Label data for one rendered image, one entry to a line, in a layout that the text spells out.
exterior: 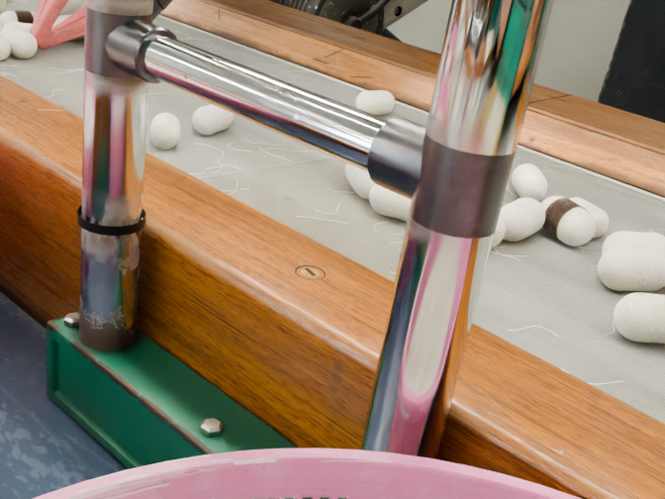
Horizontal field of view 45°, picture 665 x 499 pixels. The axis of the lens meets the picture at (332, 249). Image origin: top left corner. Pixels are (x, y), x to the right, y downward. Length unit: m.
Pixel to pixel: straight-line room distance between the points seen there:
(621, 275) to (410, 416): 0.20
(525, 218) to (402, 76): 0.29
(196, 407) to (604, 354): 0.17
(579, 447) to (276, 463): 0.09
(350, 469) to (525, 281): 0.21
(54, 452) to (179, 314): 0.08
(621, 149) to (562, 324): 0.26
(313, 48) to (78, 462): 0.50
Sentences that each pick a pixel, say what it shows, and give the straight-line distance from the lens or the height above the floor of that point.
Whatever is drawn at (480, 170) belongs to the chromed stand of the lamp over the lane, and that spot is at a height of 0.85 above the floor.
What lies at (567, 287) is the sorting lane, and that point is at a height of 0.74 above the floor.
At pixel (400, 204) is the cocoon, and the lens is 0.43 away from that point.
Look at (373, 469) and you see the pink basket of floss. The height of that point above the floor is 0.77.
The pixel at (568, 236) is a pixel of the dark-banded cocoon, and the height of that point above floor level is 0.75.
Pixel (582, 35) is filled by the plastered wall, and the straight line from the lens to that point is 2.70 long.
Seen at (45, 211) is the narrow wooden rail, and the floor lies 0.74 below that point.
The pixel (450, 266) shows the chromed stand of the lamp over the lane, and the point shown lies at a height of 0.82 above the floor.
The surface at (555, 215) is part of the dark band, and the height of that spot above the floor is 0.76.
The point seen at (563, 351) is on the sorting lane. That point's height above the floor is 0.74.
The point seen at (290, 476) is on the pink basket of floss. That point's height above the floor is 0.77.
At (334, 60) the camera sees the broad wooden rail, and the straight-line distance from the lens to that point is 0.74.
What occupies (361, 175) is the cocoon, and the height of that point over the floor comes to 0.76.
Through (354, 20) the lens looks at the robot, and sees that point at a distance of 1.07.
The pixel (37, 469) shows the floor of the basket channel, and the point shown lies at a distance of 0.35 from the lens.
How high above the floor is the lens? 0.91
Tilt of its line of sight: 25 degrees down
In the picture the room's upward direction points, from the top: 9 degrees clockwise
